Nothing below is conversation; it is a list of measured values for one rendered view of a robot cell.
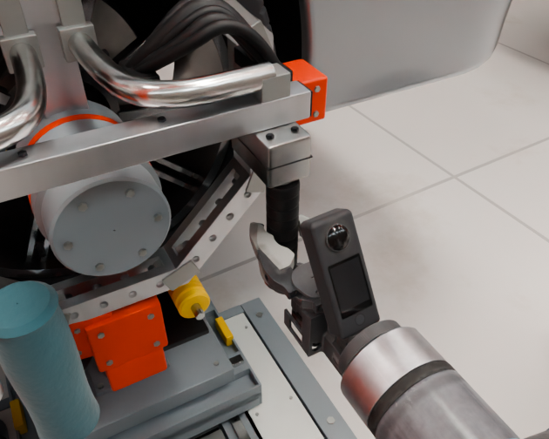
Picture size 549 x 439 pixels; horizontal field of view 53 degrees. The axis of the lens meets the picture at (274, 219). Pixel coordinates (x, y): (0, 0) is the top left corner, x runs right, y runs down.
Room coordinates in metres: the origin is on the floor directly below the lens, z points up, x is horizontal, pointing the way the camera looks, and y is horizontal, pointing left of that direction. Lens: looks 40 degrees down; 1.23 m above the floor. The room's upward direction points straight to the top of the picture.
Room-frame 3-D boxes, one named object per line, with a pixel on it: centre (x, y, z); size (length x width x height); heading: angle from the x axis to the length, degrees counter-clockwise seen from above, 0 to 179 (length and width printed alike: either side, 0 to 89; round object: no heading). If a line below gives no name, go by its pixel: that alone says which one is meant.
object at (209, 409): (0.74, 0.33, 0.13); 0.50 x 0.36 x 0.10; 118
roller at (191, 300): (0.73, 0.19, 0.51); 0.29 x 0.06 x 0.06; 28
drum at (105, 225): (0.53, 0.22, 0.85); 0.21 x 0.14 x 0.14; 28
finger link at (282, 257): (0.44, 0.01, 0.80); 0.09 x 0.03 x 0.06; 38
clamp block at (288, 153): (0.49, 0.01, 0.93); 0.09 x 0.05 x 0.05; 28
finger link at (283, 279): (0.40, -0.02, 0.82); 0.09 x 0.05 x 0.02; 38
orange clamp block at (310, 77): (0.74, -0.02, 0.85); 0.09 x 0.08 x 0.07; 118
